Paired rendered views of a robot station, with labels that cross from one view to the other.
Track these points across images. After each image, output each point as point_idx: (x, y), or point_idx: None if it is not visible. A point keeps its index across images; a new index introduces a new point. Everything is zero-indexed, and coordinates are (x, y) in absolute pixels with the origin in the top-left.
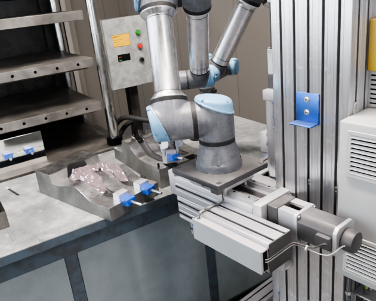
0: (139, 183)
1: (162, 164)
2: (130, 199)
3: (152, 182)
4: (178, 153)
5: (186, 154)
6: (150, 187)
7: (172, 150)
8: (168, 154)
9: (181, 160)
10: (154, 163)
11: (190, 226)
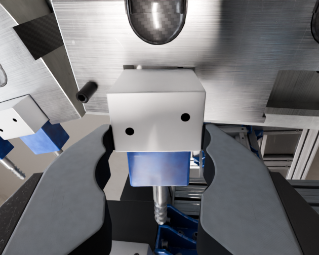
0: (6, 134)
1: (117, 71)
2: None
3: (63, 108)
4: (179, 185)
5: None
6: (44, 152)
7: (169, 149)
8: (128, 157)
9: (221, 107)
10: (81, 15)
11: (127, 177)
